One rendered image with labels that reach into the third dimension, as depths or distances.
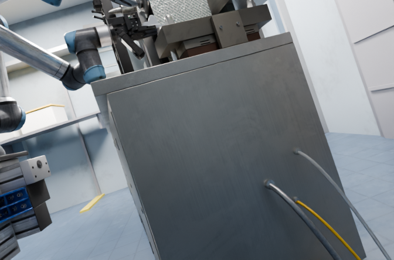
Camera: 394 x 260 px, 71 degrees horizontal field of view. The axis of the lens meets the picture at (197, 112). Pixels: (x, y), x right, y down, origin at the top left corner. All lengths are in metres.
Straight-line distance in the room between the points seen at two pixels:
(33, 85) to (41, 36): 0.80
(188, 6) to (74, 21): 4.01
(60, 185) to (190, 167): 4.29
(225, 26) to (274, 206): 0.59
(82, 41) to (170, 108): 0.42
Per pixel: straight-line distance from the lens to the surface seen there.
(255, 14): 1.05
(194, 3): 1.21
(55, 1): 1.28
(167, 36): 0.90
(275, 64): 0.95
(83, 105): 4.78
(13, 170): 1.25
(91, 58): 1.03
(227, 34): 0.95
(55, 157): 4.96
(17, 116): 1.45
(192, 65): 0.83
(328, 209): 1.04
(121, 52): 1.42
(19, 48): 1.10
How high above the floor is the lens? 0.73
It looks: 1 degrees up
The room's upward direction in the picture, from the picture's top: 18 degrees counter-clockwise
